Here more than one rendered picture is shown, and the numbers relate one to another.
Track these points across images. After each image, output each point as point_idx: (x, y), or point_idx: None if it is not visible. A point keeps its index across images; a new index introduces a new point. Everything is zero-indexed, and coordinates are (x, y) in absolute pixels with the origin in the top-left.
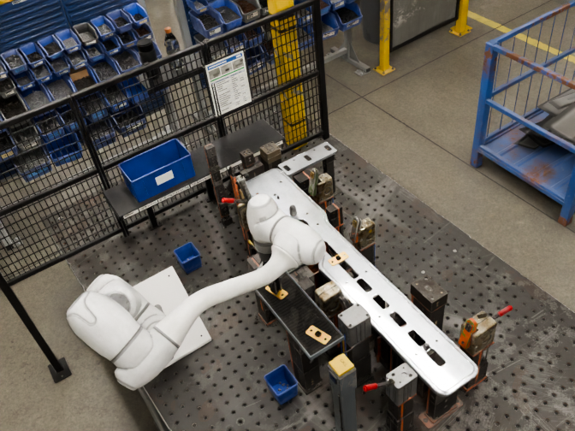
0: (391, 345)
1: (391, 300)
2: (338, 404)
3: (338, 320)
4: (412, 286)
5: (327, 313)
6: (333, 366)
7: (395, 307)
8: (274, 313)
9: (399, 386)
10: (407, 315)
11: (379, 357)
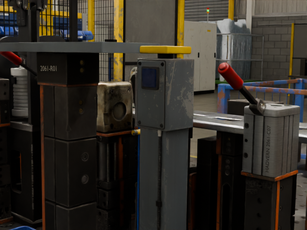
0: (228, 125)
1: (205, 114)
2: (154, 185)
3: (136, 82)
4: (231, 103)
5: (109, 119)
6: (150, 45)
7: (215, 115)
8: (24, 44)
9: (277, 108)
10: (236, 117)
11: (192, 228)
